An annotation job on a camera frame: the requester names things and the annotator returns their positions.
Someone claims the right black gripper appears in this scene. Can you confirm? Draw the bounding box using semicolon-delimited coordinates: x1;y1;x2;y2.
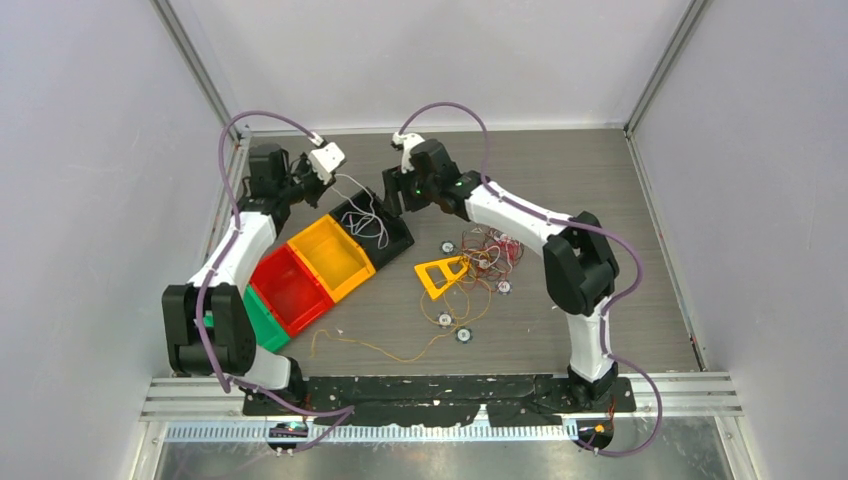
381;164;437;219

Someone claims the white wire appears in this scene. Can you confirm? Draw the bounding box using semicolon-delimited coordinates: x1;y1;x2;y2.
331;173;392;252

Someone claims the red wire bundle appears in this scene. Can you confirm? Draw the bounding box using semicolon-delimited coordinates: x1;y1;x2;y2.
457;225;526;291

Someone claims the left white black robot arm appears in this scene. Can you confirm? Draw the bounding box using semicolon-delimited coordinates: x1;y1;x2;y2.
161;141;346;414

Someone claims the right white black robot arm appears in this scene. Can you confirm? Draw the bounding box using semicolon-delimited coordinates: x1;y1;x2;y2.
382;133;620;411

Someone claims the black plastic bin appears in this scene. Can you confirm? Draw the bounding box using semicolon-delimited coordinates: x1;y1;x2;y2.
329;187;415;270

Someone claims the dark chip upper left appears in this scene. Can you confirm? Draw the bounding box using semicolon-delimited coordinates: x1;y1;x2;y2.
440;241;459;257

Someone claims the dark chip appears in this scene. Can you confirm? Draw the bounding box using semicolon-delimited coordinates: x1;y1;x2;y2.
495;280;513;295
436;312;454;329
440;241;459;257

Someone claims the yellow plastic bin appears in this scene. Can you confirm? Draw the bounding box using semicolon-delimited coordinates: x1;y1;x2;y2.
286;214;376;303

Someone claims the red plastic bin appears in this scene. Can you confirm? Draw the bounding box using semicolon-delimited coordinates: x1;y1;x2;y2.
250;245;335;339

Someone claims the dark chip lower left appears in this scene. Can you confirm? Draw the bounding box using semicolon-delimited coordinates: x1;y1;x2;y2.
436;312;454;329

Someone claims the dark chip middle right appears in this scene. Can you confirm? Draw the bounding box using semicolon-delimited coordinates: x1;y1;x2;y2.
495;280;513;295

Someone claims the dark chip lowest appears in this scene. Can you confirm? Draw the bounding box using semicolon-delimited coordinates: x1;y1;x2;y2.
454;327;473;344

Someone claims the green plastic bin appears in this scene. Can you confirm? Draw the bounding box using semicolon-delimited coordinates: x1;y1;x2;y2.
243;285;291;353

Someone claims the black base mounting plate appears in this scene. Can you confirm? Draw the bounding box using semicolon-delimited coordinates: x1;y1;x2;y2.
238;374;636;428

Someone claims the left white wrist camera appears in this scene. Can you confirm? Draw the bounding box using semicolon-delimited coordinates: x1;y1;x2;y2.
307;133;346;185

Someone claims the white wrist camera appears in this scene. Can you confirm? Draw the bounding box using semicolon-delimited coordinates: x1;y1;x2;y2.
307;133;346;185
391;131;425;174

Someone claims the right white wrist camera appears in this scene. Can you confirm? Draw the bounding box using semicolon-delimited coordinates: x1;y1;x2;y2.
391;131;425;174

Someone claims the yellow triangular plastic frame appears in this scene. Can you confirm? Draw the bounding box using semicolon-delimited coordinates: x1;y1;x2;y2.
414;256;470;301

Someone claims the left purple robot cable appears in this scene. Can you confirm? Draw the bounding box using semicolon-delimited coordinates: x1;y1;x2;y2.
195;110;359;454

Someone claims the slotted aluminium rail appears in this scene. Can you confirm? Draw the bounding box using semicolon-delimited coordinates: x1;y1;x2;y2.
164;419;578;444

